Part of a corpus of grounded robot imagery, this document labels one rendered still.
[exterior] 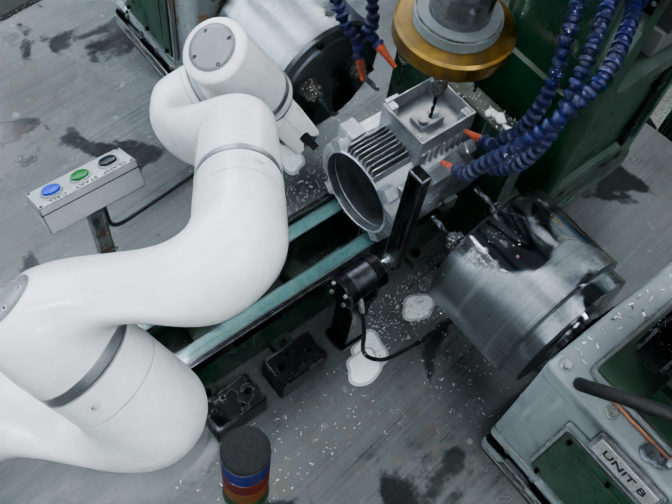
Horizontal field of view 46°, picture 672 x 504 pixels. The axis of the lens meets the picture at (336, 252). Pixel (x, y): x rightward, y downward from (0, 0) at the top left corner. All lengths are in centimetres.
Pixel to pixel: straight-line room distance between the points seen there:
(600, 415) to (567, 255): 24
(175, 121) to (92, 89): 90
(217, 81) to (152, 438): 43
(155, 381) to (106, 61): 123
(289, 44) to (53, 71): 64
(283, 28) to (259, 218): 76
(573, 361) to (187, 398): 59
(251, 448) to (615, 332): 54
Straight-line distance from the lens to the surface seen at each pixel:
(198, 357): 131
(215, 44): 97
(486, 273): 120
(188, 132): 91
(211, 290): 67
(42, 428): 80
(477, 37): 116
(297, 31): 141
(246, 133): 80
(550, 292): 119
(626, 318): 120
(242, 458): 96
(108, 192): 133
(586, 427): 117
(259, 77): 100
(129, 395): 70
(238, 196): 71
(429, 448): 143
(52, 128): 176
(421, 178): 112
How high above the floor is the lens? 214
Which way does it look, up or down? 59 degrees down
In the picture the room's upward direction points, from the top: 11 degrees clockwise
